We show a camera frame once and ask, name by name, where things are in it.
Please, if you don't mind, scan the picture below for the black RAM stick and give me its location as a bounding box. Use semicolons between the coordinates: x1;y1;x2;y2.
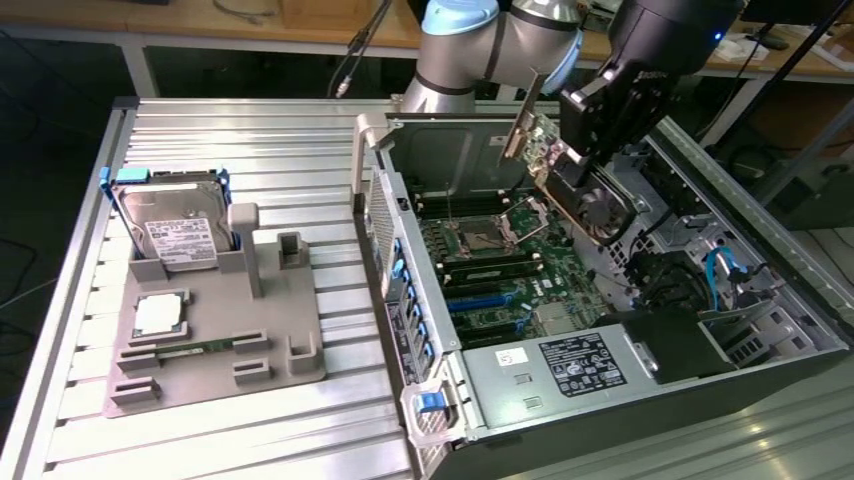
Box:
442;266;540;287

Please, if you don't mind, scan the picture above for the grey plastic parts rack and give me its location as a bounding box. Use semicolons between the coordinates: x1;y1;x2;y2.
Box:
99;202;330;419

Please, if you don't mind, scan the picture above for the black monitor stand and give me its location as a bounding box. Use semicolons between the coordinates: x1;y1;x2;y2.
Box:
738;0;803;49

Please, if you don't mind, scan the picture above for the black plastic shroud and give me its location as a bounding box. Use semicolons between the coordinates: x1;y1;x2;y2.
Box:
596;308;737;385

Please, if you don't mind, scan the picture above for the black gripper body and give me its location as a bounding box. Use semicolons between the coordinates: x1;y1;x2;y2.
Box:
604;0;746;82

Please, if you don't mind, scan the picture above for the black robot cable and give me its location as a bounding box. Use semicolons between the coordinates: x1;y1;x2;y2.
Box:
333;0;396;99

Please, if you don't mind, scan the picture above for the CPU socket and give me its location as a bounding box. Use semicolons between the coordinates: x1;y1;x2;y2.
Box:
453;217;510;257

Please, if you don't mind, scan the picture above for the grey power supply unit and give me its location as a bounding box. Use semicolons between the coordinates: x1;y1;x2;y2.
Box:
460;322;664;432

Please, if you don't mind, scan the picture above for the black slanted pole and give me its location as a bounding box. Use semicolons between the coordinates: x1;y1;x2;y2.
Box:
773;0;837;82

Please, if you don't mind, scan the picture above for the grey cable on workbench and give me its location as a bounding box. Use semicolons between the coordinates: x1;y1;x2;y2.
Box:
211;0;277;25

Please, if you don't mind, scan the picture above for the metal socket cover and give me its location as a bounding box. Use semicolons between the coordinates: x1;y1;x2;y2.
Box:
498;194;557;242

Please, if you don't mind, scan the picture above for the hard disk with blue carrier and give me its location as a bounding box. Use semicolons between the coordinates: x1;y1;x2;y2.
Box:
98;167;242;274

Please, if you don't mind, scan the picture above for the metal disk bay cage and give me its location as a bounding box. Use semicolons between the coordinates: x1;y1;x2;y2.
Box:
600;149;676;254

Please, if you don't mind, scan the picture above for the silver chipset heatsink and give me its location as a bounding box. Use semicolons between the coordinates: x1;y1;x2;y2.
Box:
533;304;580;336

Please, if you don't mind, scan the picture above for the blue data wire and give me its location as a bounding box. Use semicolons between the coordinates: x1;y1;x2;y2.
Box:
702;246;744;312

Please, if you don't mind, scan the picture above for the black expansion slot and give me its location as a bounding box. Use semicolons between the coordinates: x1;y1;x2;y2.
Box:
460;319;521;347

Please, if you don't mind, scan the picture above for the green motherboard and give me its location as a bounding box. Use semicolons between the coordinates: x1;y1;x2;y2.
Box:
413;192;624;351

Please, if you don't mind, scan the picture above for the wooden workbench with clutter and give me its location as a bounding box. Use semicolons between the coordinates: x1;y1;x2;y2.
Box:
573;0;854;147

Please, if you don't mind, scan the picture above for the white and black small part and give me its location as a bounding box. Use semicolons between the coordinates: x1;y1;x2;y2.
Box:
714;38;764;62

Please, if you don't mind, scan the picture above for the green RAM stick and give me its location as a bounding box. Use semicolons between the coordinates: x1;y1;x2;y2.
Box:
154;338;238;357

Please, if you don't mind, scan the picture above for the wooden workbench with grey legs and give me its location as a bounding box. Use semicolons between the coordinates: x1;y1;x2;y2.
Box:
0;0;429;97

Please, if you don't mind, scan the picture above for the graphics card with black fan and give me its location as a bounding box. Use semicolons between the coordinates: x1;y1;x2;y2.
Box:
497;67;649;247

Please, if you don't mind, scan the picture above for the blue expansion slot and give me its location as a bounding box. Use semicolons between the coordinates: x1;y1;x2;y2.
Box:
448;294;513;312

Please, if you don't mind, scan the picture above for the silver CPU chip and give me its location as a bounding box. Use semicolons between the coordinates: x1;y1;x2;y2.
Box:
133;295;186;335

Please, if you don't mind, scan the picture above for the open black PC case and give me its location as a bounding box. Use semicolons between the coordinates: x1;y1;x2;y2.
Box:
350;112;854;480

